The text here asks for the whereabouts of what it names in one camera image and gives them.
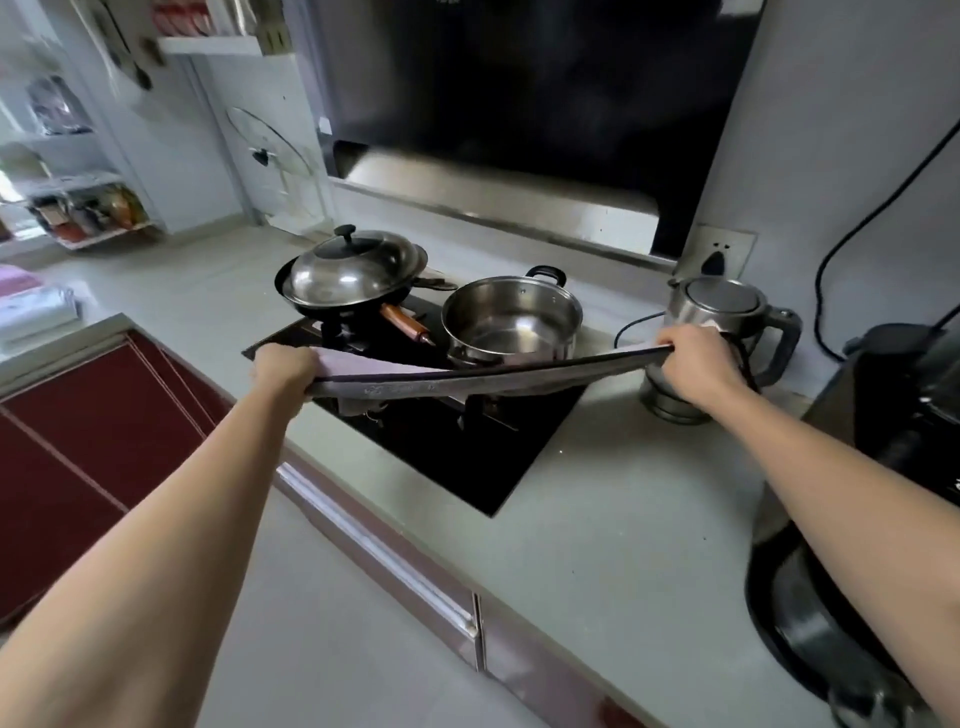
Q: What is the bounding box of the person's right forearm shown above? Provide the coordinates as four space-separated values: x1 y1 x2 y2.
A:
704 382 960 728

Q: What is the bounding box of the white tiered shelf rack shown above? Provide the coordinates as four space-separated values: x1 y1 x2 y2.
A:
0 67 163 253

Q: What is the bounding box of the silver foil bag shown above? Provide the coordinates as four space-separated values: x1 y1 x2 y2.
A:
26 74 91 136

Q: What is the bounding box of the black glass stove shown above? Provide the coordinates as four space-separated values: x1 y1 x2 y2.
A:
241 292 594 519

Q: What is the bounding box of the dark red kitchen cabinet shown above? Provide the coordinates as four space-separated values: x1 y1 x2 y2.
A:
0 329 234 631

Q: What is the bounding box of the person's left forearm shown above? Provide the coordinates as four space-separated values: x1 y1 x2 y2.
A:
0 382 313 728

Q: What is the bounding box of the steel range hood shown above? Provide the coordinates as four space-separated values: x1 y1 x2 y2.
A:
311 0 766 260

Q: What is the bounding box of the white wall shelf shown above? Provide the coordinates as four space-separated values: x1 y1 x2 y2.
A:
157 33 264 58

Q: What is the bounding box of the white wall socket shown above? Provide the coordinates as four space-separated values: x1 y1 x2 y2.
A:
674 223 757 283

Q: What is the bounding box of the grey microfibre cloth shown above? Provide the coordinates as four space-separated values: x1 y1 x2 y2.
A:
307 322 760 418

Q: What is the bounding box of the black kettle cable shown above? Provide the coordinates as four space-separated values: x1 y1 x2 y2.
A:
613 311 667 352

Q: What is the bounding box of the black cooking pot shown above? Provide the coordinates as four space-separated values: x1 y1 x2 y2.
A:
273 251 460 348

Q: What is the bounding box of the black and pink blender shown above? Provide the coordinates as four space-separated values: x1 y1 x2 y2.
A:
746 322 960 728

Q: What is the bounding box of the pink muslin cloth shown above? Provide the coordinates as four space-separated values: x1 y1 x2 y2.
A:
0 263 43 298

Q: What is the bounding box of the person's right hand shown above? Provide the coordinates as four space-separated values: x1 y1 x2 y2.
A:
656 323 751 410

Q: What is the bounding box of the maroon cabinet with steel handle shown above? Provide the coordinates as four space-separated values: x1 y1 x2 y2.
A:
273 458 646 728

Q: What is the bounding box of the stainless steel stockpot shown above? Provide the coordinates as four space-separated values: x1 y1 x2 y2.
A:
440 264 585 369

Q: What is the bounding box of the person's left hand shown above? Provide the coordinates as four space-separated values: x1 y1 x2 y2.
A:
251 343 324 406

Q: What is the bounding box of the steel domed wok lid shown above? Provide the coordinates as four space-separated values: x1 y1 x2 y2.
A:
288 223 425 307

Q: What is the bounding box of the red and green snack packet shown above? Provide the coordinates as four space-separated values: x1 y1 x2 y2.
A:
101 187 144 230

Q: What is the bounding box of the glass electric kettle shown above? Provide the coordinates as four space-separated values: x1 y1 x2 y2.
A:
641 275 804 427

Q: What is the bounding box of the white banana print cloth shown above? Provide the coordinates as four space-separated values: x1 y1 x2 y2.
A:
0 284 80 346

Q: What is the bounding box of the black power cable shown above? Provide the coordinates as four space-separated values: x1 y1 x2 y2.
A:
813 116 960 363

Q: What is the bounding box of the glass pot lid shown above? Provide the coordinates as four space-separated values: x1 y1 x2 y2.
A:
226 106 313 181

